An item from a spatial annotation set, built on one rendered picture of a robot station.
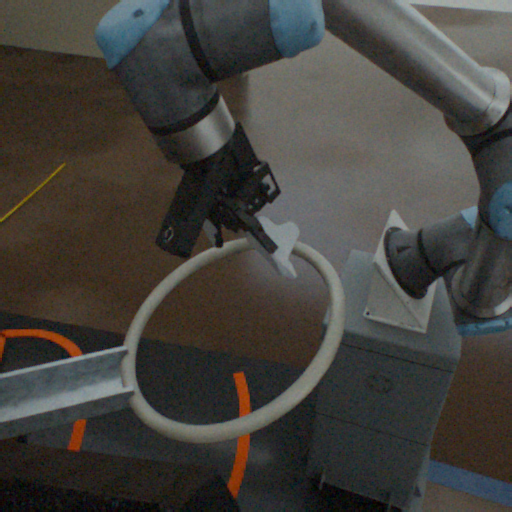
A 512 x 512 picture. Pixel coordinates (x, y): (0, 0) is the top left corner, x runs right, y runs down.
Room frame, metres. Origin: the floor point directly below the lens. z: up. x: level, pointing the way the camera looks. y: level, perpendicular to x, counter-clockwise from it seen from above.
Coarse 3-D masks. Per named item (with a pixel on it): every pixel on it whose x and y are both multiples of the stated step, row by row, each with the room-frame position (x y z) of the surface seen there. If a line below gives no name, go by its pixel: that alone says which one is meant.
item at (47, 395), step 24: (72, 360) 0.75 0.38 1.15; (96, 360) 0.76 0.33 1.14; (120, 360) 0.77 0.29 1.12; (0, 384) 0.70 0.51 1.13; (24, 384) 0.71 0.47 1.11; (48, 384) 0.72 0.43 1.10; (72, 384) 0.72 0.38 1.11; (96, 384) 0.72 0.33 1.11; (120, 384) 0.72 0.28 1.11; (0, 408) 0.66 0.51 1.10; (24, 408) 0.66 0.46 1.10; (48, 408) 0.63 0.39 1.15; (72, 408) 0.64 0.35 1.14; (96, 408) 0.65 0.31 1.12; (120, 408) 0.66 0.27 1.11; (0, 432) 0.60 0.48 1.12; (24, 432) 0.61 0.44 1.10
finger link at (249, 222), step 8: (240, 208) 0.55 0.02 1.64; (240, 216) 0.55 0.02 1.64; (248, 216) 0.55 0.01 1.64; (240, 224) 0.55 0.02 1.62; (248, 224) 0.54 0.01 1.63; (256, 224) 0.54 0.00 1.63; (256, 232) 0.54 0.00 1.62; (264, 232) 0.54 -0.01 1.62; (264, 240) 0.54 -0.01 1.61; (272, 240) 0.55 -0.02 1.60; (264, 248) 0.54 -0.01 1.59; (272, 248) 0.54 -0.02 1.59
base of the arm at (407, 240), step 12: (396, 240) 1.26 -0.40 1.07; (408, 240) 1.24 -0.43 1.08; (420, 240) 1.22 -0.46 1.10; (396, 252) 1.22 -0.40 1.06; (408, 252) 1.21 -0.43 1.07; (420, 252) 1.20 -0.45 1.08; (396, 264) 1.20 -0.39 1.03; (408, 264) 1.19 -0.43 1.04; (420, 264) 1.18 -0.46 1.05; (408, 276) 1.17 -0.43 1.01; (420, 276) 1.17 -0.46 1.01; (432, 276) 1.17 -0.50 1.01; (408, 288) 1.17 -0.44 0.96; (420, 288) 1.18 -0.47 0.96
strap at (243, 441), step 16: (0, 336) 1.88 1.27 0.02; (48, 336) 1.88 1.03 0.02; (0, 352) 1.78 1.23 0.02; (80, 352) 1.78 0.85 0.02; (240, 384) 1.59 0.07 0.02; (240, 400) 1.50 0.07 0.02; (240, 416) 1.41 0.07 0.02; (80, 432) 1.34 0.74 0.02; (240, 448) 1.26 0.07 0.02; (240, 464) 1.19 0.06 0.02; (240, 480) 1.12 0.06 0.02
